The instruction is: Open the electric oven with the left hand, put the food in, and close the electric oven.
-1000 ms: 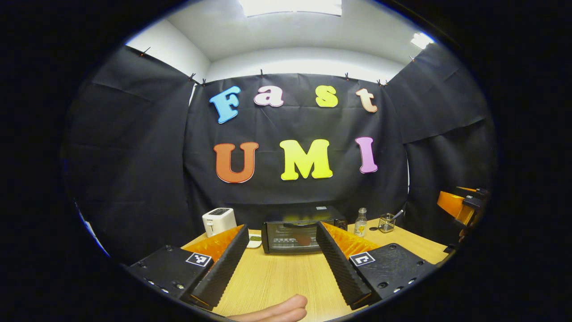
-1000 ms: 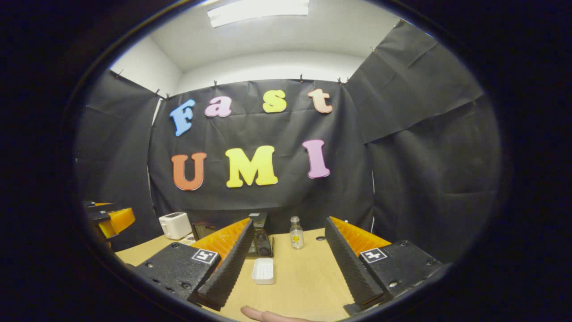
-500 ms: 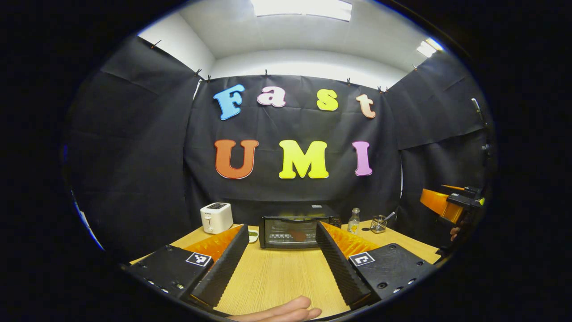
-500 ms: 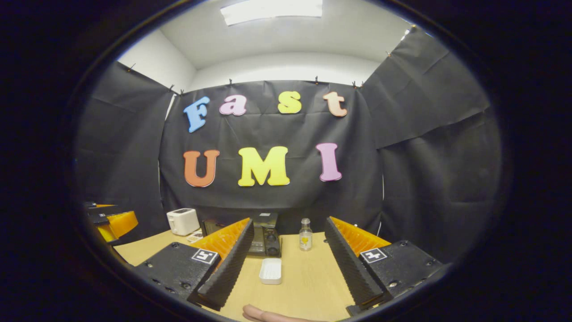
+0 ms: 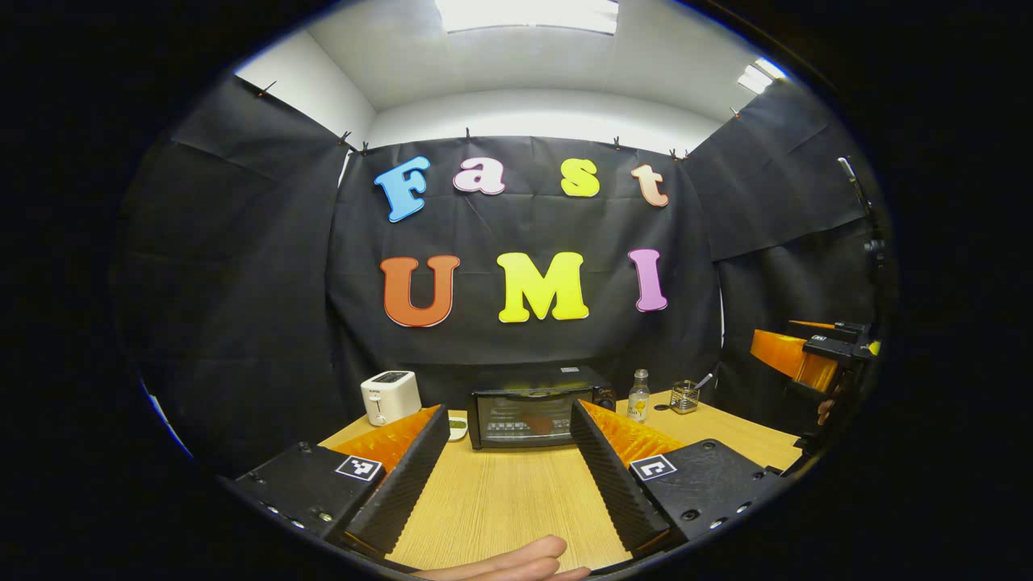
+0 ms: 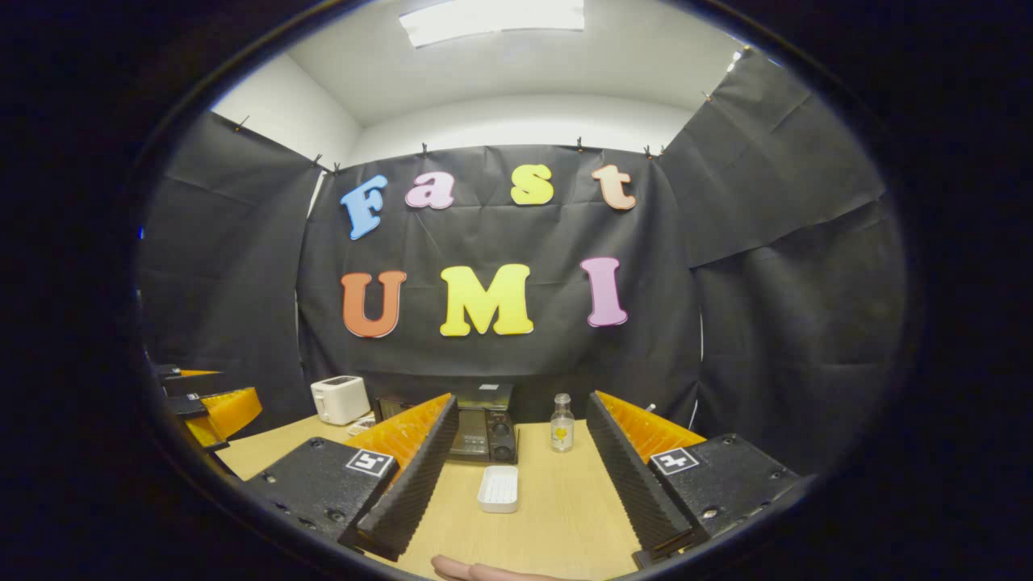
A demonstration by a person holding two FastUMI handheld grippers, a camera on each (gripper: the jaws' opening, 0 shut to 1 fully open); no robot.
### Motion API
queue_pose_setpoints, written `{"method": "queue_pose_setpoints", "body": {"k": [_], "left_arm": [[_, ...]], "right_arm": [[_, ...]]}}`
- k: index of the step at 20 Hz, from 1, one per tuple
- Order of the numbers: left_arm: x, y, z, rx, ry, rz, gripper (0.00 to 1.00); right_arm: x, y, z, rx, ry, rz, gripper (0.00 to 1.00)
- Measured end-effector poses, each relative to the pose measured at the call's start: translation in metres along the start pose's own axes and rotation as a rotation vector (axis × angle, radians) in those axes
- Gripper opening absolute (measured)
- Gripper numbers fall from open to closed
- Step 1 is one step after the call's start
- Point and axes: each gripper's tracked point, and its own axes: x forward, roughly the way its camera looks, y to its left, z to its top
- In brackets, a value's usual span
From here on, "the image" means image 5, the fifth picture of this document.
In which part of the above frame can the clear bottle with yellow label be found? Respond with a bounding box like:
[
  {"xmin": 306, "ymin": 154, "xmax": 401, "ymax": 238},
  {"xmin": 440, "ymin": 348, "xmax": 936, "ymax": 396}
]
[{"xmin": 627, "ymin": 369, "xmax": 651, "ymax": 424}]

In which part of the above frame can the large ceiling light panel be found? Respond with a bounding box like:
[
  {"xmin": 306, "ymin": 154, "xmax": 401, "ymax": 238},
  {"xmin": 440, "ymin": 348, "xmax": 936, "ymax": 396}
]
[{"xmin": 436, "ymin": 0, "xmax": 621, "ymax": 35}]

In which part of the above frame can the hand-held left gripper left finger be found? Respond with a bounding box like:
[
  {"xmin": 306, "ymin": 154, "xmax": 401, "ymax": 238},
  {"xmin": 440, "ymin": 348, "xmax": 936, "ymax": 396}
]
[{"xmin": 230, "ymin": 403, "xmax": 450, "ymax": 558}]

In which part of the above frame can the white toaster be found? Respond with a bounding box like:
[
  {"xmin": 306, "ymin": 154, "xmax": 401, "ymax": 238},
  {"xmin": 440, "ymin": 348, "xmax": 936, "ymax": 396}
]
[{"xmin": 360, "ymin": 370, "xmax": 423, "ymax": 427}]

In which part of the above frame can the black electric oven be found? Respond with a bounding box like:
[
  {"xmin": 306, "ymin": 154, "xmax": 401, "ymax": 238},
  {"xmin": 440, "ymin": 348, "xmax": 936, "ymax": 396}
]
[{"xmin": 468, "ymin": 366, "xmax": 618, "ymax": 450}]

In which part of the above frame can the small ceiling light panel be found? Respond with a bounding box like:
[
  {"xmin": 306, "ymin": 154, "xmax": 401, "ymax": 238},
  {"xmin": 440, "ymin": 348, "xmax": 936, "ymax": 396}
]
[{"xmin": 736, "ymin": 56, "xmax": 788, "ymax": 94}]

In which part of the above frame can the black backdrop cloth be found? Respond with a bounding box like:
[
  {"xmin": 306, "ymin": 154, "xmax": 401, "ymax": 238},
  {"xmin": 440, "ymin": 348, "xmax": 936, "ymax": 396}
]
[{"xmin": 117, "ymin": 77, "xmax": 893, "ymax": 477}]

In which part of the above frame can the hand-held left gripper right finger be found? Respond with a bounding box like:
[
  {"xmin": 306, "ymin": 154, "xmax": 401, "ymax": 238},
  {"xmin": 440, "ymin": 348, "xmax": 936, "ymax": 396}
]
[{"xmin": 570, "ymin": 399, "xmax": 788, "ymax": 556}]

